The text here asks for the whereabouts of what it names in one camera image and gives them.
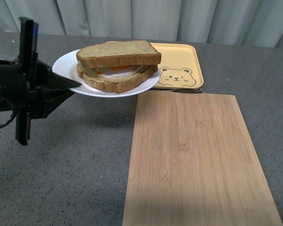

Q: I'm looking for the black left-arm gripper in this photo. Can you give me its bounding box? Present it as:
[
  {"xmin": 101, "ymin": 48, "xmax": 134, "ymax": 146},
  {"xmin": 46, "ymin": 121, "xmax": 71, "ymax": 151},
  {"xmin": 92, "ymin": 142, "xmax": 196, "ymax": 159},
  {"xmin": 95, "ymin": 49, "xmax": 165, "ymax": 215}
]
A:
[{"xmin": 0, "ymin": 17, "xmax": 82, "ymax": 145}]

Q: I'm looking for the bamboo cutting board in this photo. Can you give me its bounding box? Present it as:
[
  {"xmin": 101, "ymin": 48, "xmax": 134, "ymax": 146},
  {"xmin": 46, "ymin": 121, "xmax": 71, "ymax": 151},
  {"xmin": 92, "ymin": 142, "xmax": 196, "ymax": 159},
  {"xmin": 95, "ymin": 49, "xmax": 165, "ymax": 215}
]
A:
[{"xmin": 123, "ymin": 91, "xmax": 282, "ymax": 226}]

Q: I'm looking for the white round plate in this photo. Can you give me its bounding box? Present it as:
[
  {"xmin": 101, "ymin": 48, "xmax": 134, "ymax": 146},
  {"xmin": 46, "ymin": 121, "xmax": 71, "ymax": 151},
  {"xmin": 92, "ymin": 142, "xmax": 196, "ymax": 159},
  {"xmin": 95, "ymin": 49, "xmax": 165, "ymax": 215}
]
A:
[{"xmin": 52, "ymin": 50, "xmax": 160, "ymax": 98}]

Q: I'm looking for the bread slice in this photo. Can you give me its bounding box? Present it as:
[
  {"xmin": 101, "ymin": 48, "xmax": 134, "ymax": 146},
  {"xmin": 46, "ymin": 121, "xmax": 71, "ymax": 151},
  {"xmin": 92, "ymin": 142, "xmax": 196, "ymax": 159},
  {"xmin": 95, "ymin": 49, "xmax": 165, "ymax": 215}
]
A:
[
  {"xmin": 76, "ymin": 40, "xmax": 161, "ymax": 68},
  {"xmin": 77, "ymin": 63, "xmax": 158, "ymax": 94}
]

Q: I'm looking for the metal cutting board handle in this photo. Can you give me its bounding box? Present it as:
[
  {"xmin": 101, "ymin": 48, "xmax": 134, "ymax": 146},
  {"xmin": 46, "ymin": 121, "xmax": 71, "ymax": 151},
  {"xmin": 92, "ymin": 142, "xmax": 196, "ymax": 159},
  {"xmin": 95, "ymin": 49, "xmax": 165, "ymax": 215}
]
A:
[{"xmin": 171, "ymin": 89, "xmax": 203, "ymax": 94}]

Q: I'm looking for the grey pleated curtain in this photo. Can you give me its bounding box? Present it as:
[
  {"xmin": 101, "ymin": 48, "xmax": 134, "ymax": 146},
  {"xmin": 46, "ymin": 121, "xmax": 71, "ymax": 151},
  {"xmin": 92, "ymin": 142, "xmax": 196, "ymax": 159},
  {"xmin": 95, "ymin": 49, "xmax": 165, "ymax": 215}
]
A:
[{"xmin": 0, "ymin": 0, "xmax": 283, "ymax": 48}]

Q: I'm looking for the fried egg filling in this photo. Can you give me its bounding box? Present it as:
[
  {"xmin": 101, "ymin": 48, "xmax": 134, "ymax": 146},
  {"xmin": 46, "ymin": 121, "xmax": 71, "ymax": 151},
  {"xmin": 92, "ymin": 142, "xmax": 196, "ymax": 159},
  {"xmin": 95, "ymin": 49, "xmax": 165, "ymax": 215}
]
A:
[{"xmin": 95, "ymin": 65, "xmax": 143, "ymax": 79}]

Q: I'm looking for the yellow bear serving tray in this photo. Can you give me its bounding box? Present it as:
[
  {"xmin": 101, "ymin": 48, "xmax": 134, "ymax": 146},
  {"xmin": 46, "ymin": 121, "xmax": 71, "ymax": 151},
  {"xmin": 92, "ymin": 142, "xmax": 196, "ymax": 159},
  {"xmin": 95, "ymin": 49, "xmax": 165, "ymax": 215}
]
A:
[{"xmin": 105, "ymin": 41, "xmax": 204, "ymax": 89}]

